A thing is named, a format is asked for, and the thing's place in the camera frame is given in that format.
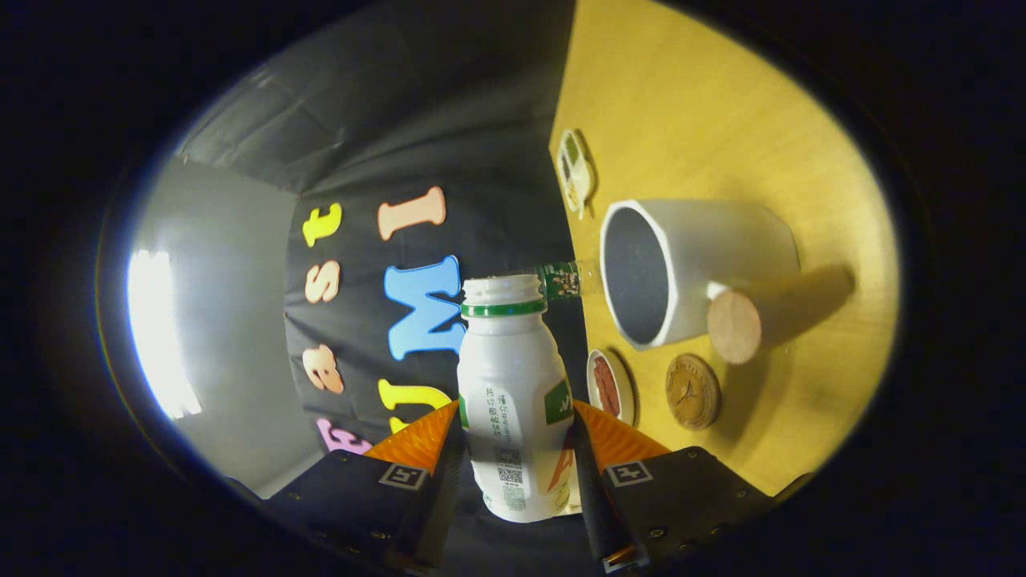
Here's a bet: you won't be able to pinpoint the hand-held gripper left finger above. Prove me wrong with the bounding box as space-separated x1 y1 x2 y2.
269 399 482 574

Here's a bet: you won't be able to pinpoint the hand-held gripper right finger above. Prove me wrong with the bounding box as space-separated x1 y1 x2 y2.
571 399 777 574

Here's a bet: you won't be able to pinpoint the round cork coaster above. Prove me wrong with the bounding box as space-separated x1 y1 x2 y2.
664 353 721 431

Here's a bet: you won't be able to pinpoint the white juice bottle green collar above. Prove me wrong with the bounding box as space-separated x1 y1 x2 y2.
457 274 580 524

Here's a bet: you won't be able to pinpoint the white cup with wooden handle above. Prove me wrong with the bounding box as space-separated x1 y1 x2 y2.
600 199 856 365

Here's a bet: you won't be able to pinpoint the clear plastic water bottle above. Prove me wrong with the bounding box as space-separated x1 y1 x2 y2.
533 259 602 302

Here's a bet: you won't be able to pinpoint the white round plate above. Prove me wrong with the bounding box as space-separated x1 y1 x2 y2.
586 349 638 427

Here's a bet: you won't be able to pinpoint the red sausage slices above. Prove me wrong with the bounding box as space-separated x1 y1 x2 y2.
594 357 621 418

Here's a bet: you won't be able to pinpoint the ceiling light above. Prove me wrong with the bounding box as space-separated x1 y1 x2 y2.
127 250 201 419

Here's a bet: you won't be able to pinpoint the white divided dish with beans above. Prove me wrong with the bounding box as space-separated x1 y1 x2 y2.
556 129 596 220

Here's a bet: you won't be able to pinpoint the wooden table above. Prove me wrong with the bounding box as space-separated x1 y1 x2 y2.
549 0 899 498

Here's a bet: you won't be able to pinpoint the black backdrop cloth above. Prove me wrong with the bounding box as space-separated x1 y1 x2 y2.
180 0 610 577

